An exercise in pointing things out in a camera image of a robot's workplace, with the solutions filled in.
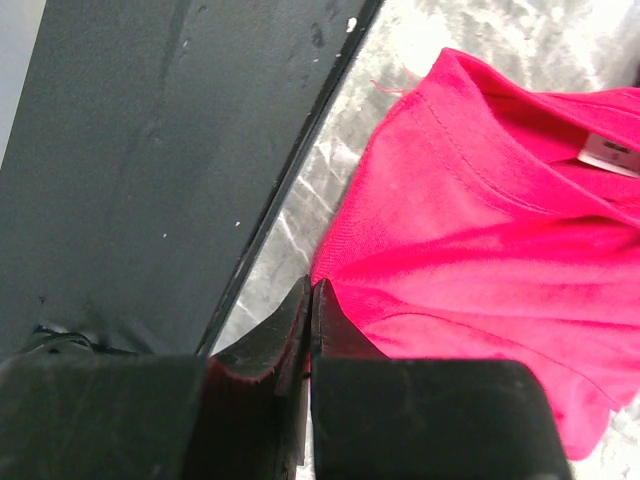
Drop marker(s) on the magenta t shirt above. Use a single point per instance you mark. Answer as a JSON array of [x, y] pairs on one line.
[[488, 221]]

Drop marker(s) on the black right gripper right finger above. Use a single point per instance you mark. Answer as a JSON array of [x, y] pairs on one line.
[[376, 417]]

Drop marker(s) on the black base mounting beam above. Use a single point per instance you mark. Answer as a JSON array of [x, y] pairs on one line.
[[153, 145]]

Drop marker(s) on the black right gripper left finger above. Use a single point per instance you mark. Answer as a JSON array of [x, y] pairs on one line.
[[72, 410]]

